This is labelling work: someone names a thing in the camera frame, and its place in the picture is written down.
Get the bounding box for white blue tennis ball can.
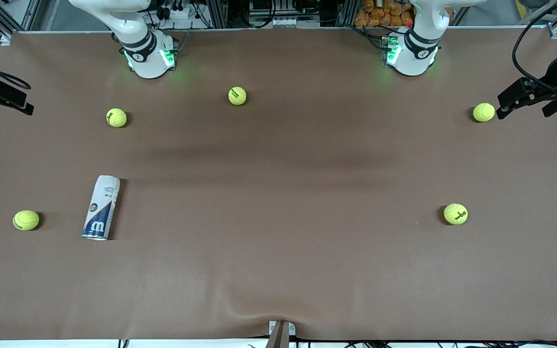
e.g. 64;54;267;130
81;175;121;241

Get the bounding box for orange bagged items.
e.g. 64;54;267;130
354;0;414;28

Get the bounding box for white power strip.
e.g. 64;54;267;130
155;0;203;21

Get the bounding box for brown table mat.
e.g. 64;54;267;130
0;27;557;342

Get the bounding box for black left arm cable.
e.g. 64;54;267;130
512;0;557;90

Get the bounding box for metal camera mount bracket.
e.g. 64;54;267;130
265;320;296;348

